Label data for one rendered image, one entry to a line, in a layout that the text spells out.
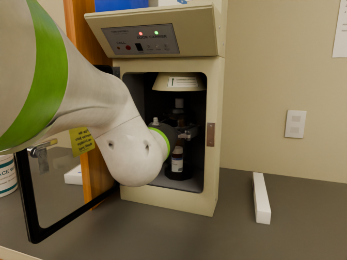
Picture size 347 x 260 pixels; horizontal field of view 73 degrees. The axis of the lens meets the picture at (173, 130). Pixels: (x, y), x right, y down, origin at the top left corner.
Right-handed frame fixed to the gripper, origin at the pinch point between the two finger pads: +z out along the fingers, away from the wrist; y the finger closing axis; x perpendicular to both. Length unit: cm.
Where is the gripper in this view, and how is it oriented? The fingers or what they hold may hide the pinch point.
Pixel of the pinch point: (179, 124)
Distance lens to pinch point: 79.3
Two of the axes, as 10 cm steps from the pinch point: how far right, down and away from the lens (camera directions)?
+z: 2.8, -2.2, 9.4
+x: 0.0, 9.7, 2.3
